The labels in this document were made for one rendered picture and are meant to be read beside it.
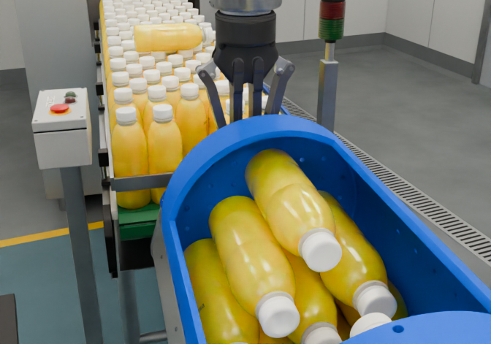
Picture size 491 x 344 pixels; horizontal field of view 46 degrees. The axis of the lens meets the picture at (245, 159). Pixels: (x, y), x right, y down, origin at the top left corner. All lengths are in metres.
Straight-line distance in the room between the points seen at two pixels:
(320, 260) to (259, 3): 0.30
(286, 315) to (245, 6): 0.34
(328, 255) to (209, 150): 0.20
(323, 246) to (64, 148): 0.70
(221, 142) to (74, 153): 0.52
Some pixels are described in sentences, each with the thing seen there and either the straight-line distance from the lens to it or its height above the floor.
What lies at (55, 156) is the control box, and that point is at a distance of 1.19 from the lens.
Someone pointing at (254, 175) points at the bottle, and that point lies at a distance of 0.72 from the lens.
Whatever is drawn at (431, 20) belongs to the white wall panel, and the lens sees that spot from 5.77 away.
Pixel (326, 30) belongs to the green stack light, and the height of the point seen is 1.18.
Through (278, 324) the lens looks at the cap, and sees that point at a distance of 0.59.
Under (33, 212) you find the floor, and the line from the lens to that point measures 3.17.
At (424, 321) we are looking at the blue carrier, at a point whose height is 1.23.
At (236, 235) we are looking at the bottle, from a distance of 0.66.
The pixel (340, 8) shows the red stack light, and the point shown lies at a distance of 1.47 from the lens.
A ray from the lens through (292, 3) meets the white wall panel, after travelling 5.74.
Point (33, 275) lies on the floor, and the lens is 2.69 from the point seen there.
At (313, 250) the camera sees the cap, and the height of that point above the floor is 1.17.
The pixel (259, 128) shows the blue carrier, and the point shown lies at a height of 1.23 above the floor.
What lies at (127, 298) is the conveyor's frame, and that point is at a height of 0.47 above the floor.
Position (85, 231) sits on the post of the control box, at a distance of 1.36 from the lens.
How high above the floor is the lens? 1.50
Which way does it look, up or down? 25 degrees down
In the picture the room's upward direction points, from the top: straight up
